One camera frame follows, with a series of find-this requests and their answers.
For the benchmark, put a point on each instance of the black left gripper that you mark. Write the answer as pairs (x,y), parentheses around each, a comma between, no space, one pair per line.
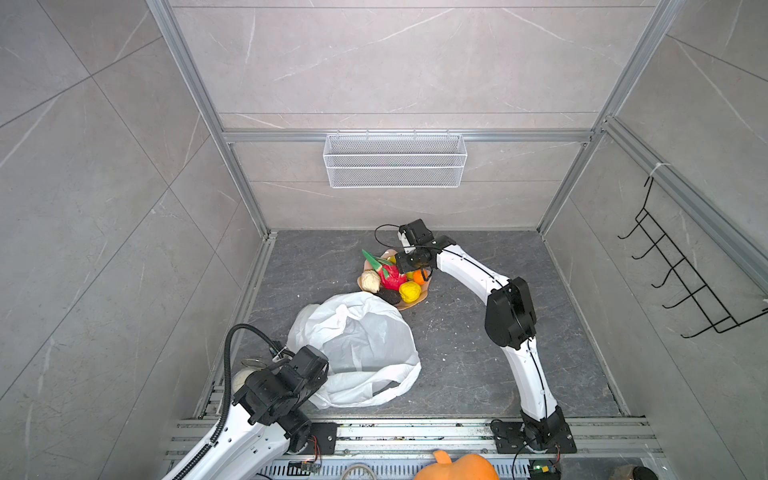
(321,381)

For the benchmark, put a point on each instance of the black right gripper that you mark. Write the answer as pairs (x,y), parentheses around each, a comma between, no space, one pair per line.
(402,261)

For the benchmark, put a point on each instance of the orange fruit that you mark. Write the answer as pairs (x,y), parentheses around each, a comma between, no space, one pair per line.
(420,277)

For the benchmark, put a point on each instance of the pink dragon fruit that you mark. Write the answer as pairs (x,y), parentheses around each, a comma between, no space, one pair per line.
(391,277)

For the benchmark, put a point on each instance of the yellow lemon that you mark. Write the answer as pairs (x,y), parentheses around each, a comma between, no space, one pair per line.
(410,292)

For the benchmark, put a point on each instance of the white plastic bag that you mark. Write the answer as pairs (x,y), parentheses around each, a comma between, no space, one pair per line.
(370,348)

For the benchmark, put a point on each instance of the dark brown avocado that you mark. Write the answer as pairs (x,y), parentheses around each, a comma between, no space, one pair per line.
(392,297)

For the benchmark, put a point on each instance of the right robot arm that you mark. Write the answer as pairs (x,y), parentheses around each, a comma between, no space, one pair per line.
(510,321)

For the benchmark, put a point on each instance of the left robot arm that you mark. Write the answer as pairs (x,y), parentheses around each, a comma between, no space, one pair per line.
(260,422)

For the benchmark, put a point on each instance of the pink scalloped bowl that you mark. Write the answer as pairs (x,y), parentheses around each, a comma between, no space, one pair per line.
(390,255)

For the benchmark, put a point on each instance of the grey round alarm clock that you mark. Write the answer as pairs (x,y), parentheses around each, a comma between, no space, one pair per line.
(239,379)

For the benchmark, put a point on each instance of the orange pumpkin toy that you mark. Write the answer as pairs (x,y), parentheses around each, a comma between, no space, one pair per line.
(467,467)

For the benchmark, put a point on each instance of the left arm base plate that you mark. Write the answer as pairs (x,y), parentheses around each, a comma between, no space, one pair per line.
(322,436)

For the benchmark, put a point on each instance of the white wire mesh basket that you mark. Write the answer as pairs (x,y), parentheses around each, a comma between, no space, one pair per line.
(357,161)

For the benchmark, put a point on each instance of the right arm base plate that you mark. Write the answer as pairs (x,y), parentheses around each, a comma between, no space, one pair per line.
(511,437)

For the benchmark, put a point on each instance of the black wire hook rack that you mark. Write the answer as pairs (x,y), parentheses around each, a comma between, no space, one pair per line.
(679,266)

